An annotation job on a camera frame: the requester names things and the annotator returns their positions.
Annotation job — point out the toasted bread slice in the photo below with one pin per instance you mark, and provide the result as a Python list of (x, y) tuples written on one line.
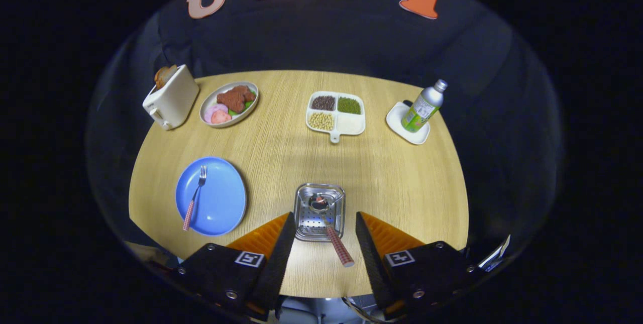
[(171, 71), (160, 79)]

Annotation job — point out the yellow soybeans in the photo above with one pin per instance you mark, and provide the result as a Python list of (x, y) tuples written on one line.
[(321, 121)]

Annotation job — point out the green lettuce leaf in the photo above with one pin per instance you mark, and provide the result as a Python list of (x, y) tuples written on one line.
[(248, 105)]

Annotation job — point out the pink ham slices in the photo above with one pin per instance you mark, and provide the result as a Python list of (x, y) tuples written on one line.
[(218, 114)]

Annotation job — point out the small white square dish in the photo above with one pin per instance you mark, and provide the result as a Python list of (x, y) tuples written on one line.
[(397, 120)]

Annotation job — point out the blue round plate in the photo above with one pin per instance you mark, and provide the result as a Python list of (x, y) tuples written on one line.
[(221, 198)]

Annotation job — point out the white divided tray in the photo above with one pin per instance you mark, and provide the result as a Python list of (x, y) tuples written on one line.
[(351, 124)]

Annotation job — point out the oval white plate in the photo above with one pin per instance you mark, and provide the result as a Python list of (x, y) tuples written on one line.
[(211, 100)]

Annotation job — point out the metal perforated basket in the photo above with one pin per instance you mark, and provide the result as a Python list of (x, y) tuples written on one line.
[(309, 223)]

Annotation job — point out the brown meat pieces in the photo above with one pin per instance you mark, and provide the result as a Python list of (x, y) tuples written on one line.
[(235, 98)]

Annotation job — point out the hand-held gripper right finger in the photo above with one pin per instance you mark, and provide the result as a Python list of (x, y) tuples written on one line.
[(371, 258)]

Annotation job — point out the silver bottle green label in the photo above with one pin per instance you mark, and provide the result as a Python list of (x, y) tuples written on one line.
[(422, 109)]

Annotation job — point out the dark red beans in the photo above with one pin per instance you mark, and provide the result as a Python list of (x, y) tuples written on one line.
[(323, 103)]

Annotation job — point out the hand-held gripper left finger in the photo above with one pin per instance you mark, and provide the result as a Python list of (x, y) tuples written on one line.
[(274, 258)]

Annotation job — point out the green mung beans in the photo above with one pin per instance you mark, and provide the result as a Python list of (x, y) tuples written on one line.
[(349, 105)]

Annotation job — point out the black backdrop cloth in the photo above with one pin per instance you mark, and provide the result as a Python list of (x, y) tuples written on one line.
[(351, 37)]

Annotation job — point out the white toaster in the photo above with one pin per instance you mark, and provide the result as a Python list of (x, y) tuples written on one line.
[(173, 100)]

